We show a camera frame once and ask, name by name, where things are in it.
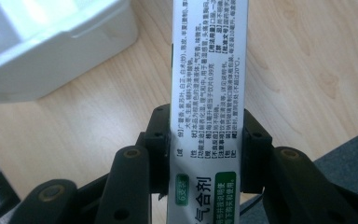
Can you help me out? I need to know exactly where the green and white medicine box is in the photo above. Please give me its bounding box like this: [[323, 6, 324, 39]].
[[166, 0, 250, 224]]

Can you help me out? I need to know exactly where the white plastic storage box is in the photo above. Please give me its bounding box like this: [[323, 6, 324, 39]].
[[0, 0, 139, 105]]

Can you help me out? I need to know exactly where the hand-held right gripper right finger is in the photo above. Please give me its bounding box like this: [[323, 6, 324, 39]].
[[240, 108, 274, 194]]

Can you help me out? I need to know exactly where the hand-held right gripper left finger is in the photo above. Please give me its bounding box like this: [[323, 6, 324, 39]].
[[136, 104, 172, 195]]

